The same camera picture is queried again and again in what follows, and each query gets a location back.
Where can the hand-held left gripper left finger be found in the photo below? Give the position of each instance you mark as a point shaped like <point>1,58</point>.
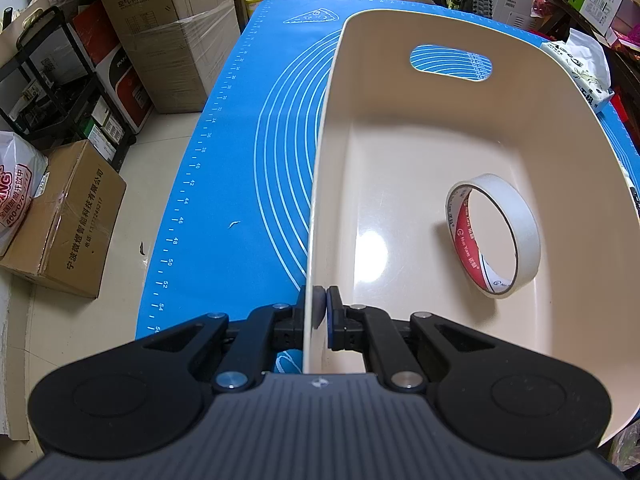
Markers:
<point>289,326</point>

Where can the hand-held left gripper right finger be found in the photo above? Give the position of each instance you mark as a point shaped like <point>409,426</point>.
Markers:
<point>331,312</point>

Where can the beige plastic basin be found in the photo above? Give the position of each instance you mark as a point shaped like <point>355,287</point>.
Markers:
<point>400,160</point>

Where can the white tape roll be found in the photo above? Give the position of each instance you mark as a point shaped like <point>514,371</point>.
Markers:
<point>525,230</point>

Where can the blue silicone baking mat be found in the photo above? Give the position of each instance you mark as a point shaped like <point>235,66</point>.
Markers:
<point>240,160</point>

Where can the brown cardboard box with print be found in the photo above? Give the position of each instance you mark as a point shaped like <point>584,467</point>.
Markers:
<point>70,220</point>

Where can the small green box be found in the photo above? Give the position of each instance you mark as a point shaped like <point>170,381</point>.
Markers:
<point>102,140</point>

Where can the plastic-wrapped brown cardboard box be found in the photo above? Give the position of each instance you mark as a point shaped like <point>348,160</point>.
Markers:
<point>180,65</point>

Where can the red and white appliance box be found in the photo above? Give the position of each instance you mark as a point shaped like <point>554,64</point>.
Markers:
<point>125,90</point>

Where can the white plastic bag red print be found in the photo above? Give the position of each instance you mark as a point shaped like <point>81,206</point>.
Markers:
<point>15,195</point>

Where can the white tissue pack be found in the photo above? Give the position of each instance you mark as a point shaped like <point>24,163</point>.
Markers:
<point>580,67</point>

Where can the black metal rack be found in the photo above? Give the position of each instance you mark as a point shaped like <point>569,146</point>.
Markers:
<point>60,25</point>

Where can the tan paper bag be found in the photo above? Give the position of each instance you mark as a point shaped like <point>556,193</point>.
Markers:
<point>20,35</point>

